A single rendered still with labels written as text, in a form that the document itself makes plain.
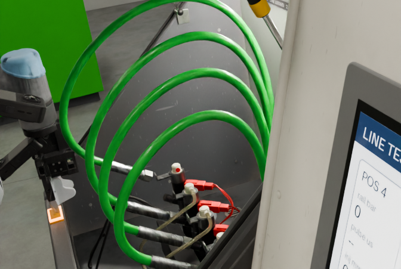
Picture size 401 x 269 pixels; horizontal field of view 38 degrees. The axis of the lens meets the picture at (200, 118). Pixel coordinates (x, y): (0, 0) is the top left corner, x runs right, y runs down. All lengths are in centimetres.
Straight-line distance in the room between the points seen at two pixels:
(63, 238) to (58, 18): 313
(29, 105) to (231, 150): 75
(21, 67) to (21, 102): 33
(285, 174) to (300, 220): 6
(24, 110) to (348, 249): 48
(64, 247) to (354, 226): 79
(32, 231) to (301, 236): 256
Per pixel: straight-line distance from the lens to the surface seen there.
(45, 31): 427
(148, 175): 105
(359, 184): 52
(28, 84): 115
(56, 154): 122
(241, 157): 148
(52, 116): 119
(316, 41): 58
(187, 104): 137
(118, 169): 103
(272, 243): 70
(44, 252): 293
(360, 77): 51
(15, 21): 425
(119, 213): 79
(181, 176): 106
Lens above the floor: 163
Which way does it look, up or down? 25 degrees down
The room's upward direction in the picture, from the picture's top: 9 degrees counter-clockwise
